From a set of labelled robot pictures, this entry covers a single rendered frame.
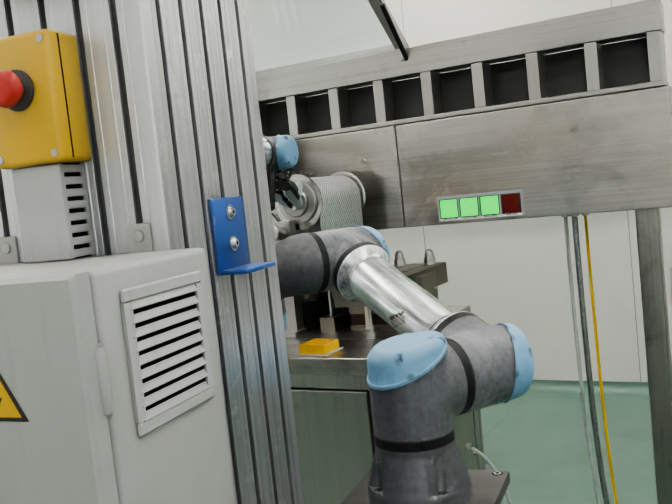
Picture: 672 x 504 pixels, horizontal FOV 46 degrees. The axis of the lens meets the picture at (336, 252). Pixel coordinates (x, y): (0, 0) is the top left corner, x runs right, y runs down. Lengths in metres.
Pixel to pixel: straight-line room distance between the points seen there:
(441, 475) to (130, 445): 0.56
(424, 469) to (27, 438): 0.60
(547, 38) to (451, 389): 1.29
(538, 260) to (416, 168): 2.42
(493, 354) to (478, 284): 3.60
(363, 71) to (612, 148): 0.75
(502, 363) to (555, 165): 1.08
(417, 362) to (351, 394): 0.74
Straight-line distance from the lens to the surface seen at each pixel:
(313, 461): 1.95
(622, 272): 4.58
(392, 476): 1.15
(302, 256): 1.45
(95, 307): 0.68
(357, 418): 1.85
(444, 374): 1.14
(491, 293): 4.77
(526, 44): 2.24
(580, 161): 2.19
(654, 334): 2.38
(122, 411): 0.70
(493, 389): 1.20
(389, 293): 1.37
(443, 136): 2.30
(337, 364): 1.80
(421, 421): 1.13
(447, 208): 2.29
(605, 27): 2.20
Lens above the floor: 1.27
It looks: 4 degrees down
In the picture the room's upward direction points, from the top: 6 degrees counter-clockwise
